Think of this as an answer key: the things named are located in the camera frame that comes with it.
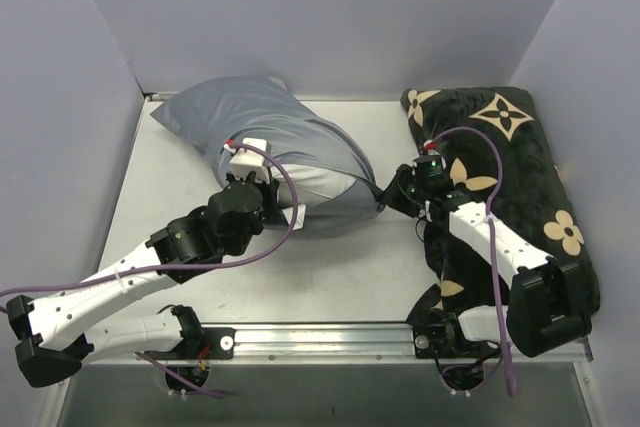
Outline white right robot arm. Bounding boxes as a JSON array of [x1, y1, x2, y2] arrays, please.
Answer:
[[379, 151, 592, 358]]

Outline aluminium rail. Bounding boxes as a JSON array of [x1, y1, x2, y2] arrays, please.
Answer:
[[55, 324, 594, 366], [144, 92, 400, 102]]

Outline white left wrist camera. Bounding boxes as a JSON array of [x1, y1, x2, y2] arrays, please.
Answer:
[[224, 139, 271, 183]]

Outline black floral plush pillow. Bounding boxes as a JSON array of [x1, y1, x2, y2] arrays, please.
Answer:
[[400, 87, 601, 326]]

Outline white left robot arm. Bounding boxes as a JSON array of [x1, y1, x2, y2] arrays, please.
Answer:
[[6, 175, 280, 388]]

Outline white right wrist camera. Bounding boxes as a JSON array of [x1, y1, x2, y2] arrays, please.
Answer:
[[422, 140, 441, 156]]

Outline grey pillowcase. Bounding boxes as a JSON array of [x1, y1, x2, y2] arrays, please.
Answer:
[[151, 75, 383, 229]]

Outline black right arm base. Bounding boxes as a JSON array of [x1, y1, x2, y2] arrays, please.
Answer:
[[412, 310, 500, 360]]

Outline aluminium front rail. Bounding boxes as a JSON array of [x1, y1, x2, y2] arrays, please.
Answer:
[[55, 324, 594, 366]]

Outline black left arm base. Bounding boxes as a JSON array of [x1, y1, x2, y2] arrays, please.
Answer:
[[138, 304, 236, 361]]

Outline white pillow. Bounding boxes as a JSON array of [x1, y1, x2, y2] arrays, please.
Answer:
[[284, 164, 371, 231]]

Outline aluminium back rail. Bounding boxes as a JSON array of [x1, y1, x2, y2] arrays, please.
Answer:
[[144, 92, 400, 102]]

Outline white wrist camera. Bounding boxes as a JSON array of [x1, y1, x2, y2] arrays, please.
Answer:
[[422, 140, 441, 156], [224, 139, 271, 183]]

